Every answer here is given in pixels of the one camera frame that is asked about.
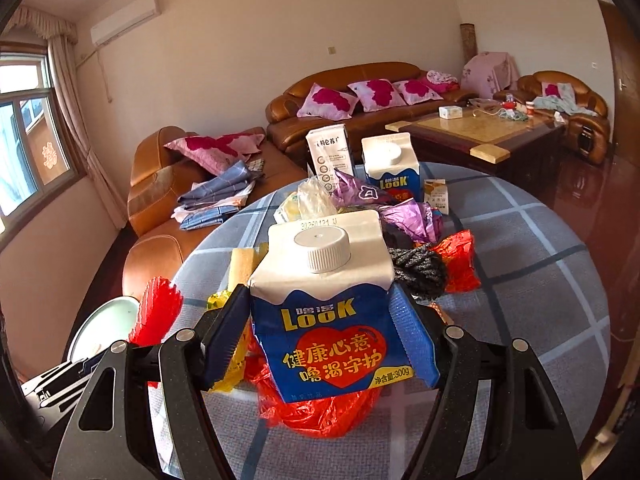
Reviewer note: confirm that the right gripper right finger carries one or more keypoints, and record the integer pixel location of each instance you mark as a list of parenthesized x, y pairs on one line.
[(527, 434)]

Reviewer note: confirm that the red mesh net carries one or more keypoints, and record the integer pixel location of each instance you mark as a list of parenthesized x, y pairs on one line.
[(158, 309)]

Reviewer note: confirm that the blue Look milk carton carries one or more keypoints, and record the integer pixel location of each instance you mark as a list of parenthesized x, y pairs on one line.
[(329, 315)]

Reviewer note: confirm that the purple foil wrapper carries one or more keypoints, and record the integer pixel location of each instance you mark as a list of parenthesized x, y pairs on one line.
[(419, 221)]

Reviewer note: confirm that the mint green trash bin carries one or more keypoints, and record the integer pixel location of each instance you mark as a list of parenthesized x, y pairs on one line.
[(113, 321)]

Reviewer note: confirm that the yellow plastic wrapper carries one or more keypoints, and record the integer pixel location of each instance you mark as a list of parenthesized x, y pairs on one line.
[(226, 342)]

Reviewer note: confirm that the small red plastic bag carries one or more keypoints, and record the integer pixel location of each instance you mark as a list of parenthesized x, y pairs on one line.
[(457, 252)]

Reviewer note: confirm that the grey plaid tablecloth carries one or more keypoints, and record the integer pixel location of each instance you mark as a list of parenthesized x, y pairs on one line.
[(539, 283)]

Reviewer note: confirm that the black grey yarn bundle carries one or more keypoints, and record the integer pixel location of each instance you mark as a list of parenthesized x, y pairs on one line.
[(421, 271)]

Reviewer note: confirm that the brown leather chaise sofa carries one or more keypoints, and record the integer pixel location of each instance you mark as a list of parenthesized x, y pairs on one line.
[(158, 177)]

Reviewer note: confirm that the beige sponge block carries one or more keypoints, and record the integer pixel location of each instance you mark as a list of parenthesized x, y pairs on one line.
[(241, 267)]

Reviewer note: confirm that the small beige drink box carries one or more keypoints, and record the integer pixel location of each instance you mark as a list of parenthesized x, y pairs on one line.
[(436, 194)]

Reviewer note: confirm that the folded blue plaid cloths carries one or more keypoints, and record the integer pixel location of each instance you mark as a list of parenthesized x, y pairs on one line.
[(213, 202)]

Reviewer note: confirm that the dark wood coffee table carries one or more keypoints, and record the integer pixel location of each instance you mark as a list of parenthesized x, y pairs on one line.
[(526, 154)]

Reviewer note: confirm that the clear plastic bag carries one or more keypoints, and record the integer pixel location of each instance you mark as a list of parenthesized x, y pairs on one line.
[(313, 201)]

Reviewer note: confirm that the pink floral pillow on chaise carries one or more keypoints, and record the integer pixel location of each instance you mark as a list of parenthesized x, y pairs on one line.
[(216, 155)]

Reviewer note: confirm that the pale yellow snack packet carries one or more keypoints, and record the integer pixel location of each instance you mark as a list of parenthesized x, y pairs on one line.
[(288, 210)]

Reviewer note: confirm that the white tissue box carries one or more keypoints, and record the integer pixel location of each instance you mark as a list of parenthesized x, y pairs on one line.
[(450, 112)]

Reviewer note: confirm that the tall white paper carton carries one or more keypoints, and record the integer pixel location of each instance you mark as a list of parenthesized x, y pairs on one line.
[(330, 152)]

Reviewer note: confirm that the brown leather armchair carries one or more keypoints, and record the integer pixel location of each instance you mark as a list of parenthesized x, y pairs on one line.
[(584, 134)]

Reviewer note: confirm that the light cloth on armchair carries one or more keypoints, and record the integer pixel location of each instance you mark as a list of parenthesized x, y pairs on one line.
[(560, 97)]

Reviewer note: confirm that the brown wooden door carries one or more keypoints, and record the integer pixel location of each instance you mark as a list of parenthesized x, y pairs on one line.
[(624, 46)]

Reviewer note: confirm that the pink floral pillow right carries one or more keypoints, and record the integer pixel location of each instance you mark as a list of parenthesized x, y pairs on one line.
[(416, 91)]

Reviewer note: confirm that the pink folded blanket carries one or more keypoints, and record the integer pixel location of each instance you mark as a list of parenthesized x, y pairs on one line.
[(441, 82)]

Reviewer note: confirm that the pink floral pillow middle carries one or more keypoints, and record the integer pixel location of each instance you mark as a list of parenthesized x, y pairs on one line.
[(377, 94)]

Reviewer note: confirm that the pink cloth covered object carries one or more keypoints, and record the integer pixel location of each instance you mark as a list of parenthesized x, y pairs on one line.
[(488, 73)]

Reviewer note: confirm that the beige window curtain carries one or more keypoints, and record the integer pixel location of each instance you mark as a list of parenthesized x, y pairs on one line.
[(61, 36)]

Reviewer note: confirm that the pink floral pillow left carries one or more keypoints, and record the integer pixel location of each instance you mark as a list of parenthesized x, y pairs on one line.
[(328, 104)]

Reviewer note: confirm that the window with wooden frame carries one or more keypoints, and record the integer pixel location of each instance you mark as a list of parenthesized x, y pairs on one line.
[(38, 159)]

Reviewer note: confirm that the white wall air conditioner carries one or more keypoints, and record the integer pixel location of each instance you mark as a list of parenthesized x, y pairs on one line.
[(122, 21)]

